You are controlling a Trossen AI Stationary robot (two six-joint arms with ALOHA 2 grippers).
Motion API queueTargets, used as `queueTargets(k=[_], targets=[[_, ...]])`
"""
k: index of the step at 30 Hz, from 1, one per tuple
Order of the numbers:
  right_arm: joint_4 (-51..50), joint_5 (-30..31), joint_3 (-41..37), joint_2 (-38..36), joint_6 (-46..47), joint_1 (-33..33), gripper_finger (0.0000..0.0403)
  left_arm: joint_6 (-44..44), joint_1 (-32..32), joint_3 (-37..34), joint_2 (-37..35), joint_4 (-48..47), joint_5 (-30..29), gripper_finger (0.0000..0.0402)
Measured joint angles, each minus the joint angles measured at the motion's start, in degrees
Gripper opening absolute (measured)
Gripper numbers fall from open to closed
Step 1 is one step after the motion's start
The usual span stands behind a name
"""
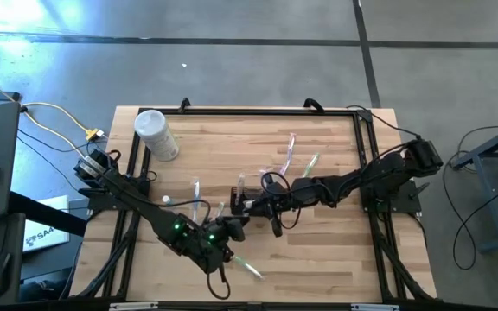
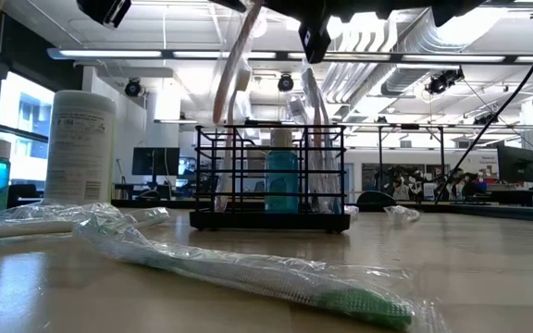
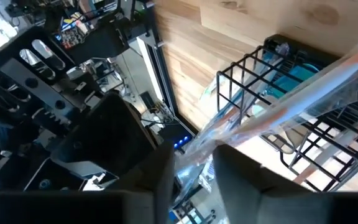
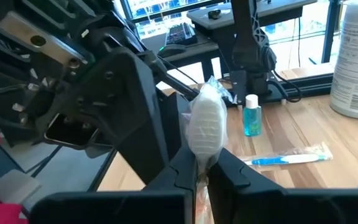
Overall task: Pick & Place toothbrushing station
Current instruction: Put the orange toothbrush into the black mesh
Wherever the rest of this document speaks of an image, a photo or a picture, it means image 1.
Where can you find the white wipes canister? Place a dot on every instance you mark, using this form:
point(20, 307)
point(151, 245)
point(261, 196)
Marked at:
point(156, 134)

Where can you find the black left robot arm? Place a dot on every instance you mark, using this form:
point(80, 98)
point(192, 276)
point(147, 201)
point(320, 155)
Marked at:
point(145, 211)

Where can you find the blue toothbrush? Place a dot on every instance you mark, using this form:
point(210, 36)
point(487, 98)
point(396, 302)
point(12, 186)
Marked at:
point(196, 190)

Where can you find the orange toothbrush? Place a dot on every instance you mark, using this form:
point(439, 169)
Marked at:
point(240, 185)

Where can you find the white printed cardboard box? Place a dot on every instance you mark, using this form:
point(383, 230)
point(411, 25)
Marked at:
point(54, 207)

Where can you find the black desk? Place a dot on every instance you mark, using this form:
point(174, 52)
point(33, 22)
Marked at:
point(17, 242)

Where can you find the black aluminium table frame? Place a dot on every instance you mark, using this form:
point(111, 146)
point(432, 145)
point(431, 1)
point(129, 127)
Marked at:
point(253, 111)

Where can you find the white frame label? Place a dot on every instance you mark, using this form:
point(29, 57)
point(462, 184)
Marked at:
point(374, 307)
point(132, 306)

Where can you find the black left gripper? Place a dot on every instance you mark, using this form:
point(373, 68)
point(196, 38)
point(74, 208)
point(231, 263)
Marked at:
point(231, 231)

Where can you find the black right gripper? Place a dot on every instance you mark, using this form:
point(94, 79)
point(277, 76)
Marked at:
point(280, 196)

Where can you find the black frame clamp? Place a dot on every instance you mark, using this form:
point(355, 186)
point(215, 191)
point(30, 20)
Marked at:
point(314, 103)
point(184, 105)

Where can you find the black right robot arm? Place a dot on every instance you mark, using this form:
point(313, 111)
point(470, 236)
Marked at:
point(353, 181)

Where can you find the grey metal table frame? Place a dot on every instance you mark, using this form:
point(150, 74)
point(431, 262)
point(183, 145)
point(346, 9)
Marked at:
point(487, 146)

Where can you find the green toothbrush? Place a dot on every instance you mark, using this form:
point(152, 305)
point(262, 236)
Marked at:
point(249, 268)
point(220, 209)
point(312, 162)

